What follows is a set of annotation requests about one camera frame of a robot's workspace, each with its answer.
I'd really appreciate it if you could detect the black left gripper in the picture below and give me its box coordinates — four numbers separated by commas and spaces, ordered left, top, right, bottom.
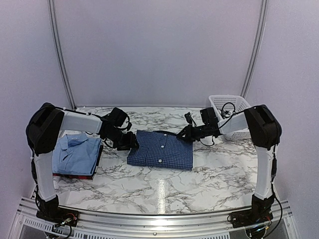
105, 128, 139, 150

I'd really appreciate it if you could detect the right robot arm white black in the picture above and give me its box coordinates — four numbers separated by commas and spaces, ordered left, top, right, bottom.
177, 105, 282, 223

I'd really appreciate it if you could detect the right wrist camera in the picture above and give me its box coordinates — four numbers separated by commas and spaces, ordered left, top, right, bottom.
184, 112, 193, 126

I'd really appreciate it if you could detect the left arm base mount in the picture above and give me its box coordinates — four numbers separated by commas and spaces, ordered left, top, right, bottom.
36, 207, 79, 227

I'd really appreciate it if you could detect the black white plaid shirt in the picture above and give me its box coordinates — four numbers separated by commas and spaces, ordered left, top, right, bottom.
220, 110, 236, 119

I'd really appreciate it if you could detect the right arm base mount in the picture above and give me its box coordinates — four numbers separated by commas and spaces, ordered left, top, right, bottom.
227, 209, 273, 228

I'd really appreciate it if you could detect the aluminium corner post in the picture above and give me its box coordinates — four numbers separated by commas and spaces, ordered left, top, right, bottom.
47, 0, 76, 110
240, 0, 269, 98

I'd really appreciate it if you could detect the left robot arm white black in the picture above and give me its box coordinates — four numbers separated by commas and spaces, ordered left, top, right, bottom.
25, 103, 139, 222

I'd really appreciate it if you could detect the white plastic mesh basket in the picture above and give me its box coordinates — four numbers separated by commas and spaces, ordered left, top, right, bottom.
208, 95, 251, 141

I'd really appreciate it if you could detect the blue checkered long sleeve shirt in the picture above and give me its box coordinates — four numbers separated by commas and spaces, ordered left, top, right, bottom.
127, 130, 193, 171

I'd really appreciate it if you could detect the aluminium front frame rail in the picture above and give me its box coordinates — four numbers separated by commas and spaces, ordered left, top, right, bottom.
8, 198, 300, 239

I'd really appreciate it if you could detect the red black plaid shirt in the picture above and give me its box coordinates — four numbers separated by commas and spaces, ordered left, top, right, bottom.
53, 144, 104, 180

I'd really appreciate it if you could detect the light blue shirt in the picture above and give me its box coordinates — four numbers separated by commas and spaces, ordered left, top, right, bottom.
52, 133, 102, 176

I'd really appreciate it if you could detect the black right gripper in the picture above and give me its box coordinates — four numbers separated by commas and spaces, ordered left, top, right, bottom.
176, 124, 209, 142

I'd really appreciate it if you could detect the left aluminium corner post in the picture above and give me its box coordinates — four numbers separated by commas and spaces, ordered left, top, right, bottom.
47, 0, 76, 110

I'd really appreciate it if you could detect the right aluminium corner post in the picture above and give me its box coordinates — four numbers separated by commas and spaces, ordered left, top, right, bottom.
240, 0, 269, 98

